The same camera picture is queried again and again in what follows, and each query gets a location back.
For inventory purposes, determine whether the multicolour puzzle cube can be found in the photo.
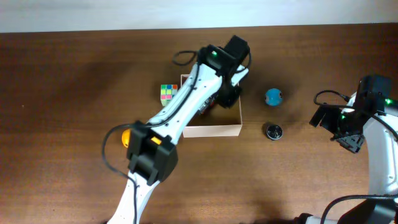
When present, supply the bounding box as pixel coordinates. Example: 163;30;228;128
160;85;178;106

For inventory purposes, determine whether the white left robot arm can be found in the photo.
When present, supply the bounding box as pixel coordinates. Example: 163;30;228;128
106;45;252;223

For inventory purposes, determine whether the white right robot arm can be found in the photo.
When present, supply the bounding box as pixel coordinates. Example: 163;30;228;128
294;91;397;224

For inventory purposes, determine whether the pink cardboard box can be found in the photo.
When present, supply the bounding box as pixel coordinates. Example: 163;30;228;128
180;73;243;138

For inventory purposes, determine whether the round black tin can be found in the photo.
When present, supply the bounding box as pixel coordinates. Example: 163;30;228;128
266;124;283;141

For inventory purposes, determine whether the blue toy ball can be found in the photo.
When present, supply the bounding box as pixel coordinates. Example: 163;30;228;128
265;88;283;106

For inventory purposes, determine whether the yellow toy animal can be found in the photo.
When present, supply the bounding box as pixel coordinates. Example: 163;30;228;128
121;129;162;148

